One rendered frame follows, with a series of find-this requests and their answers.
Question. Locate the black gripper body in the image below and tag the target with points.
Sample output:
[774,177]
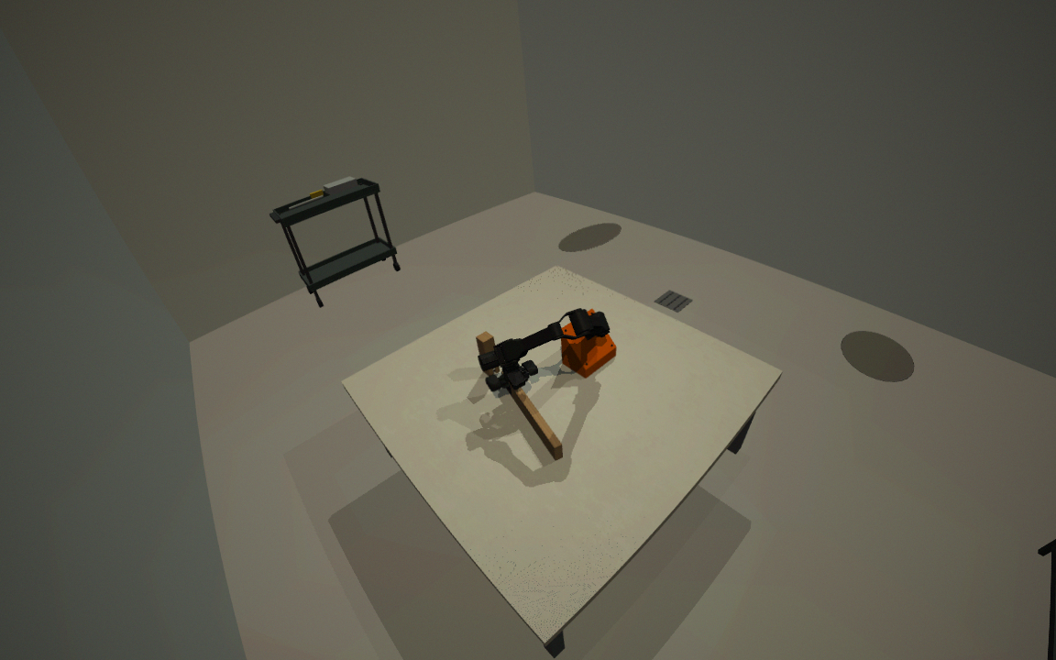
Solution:
[495,383]

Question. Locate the dark brown wooden post with slot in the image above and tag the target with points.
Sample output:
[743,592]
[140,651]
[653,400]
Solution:
[485,342]

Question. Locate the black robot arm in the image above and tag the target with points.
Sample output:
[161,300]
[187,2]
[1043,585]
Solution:
[509,352]

